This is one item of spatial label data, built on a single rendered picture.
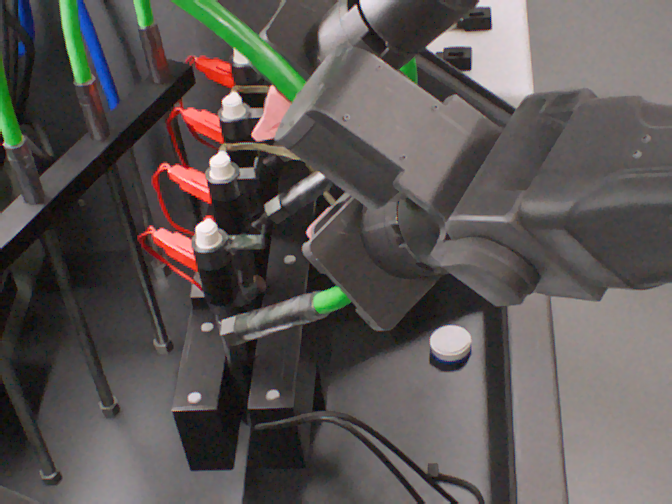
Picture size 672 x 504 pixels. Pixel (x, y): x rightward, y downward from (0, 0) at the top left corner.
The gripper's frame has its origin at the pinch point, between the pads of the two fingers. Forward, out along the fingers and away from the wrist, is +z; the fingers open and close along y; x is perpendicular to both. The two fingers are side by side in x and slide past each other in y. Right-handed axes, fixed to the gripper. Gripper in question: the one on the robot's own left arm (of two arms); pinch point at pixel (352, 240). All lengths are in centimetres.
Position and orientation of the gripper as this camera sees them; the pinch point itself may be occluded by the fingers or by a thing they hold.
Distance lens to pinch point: 78.3
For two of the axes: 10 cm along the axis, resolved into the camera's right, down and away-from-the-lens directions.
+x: 6.7, 7.2, 1.7
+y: -6.7, 6.9, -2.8
